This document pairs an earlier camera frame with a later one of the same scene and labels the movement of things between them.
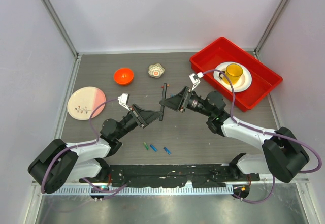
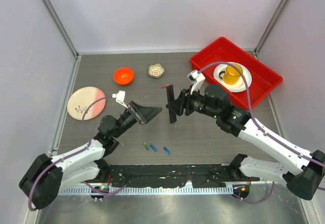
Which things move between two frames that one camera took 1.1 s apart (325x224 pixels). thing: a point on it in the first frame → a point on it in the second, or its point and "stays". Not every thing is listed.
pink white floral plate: x=82 y=102 stays
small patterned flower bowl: x=156 y=70 stays
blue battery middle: x=153 y=147 stays
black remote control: x=163 y=98 → x=170 y=93
